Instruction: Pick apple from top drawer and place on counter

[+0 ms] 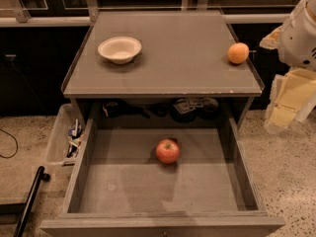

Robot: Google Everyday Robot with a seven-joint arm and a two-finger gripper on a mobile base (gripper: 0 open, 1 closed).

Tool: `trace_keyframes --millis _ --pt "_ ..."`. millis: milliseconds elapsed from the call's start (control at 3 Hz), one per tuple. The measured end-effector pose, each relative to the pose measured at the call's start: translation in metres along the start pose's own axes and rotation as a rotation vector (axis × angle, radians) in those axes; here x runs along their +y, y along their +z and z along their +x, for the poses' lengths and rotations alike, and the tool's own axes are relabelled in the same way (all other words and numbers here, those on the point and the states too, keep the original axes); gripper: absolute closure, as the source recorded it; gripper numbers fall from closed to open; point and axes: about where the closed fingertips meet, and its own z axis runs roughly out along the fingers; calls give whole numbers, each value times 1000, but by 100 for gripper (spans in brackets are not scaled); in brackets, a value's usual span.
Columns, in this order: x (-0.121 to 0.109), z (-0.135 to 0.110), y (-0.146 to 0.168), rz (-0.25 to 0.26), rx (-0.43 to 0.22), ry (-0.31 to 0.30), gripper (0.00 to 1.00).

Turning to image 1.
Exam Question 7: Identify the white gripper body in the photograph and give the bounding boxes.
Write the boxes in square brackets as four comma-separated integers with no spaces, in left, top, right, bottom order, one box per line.
[277,0,316,69]

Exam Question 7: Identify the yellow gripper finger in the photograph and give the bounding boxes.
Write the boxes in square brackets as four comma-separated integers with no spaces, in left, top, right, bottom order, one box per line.
[264,68,316,133]
[260,27,281,49]

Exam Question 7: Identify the red apple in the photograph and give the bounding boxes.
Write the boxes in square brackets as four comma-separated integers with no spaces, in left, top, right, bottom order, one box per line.
[155,138,180,164]

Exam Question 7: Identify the dark clutter behind drawer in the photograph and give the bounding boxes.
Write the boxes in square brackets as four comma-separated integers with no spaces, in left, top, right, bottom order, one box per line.
[103,98,220,123]

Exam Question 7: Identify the grey cabinet with counter top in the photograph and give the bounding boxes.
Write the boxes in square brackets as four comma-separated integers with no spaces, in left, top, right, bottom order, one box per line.
[62,11,264,122]

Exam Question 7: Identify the open grey top drawer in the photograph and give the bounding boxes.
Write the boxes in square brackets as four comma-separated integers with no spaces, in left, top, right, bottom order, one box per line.
[40,105,284,237]

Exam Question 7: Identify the orange fruit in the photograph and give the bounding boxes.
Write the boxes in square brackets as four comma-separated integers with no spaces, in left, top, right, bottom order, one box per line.
[227,42,249,64]

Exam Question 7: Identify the white bowl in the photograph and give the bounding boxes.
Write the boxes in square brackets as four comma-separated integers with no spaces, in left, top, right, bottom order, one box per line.
[98,37,142,64]

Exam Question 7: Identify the metal window railing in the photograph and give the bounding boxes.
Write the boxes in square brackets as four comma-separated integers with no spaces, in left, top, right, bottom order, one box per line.
[0,0,299,27]

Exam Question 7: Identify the clear plastic bin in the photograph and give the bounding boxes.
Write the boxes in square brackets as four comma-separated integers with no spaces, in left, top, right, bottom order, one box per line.
[46,104,84,166]

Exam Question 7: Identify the black metal bar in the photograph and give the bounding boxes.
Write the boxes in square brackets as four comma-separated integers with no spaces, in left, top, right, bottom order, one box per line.
[13,166,50,237]

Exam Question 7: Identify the black floor cable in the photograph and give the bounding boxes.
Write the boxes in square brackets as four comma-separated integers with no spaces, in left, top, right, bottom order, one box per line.
[0,128,20,160]

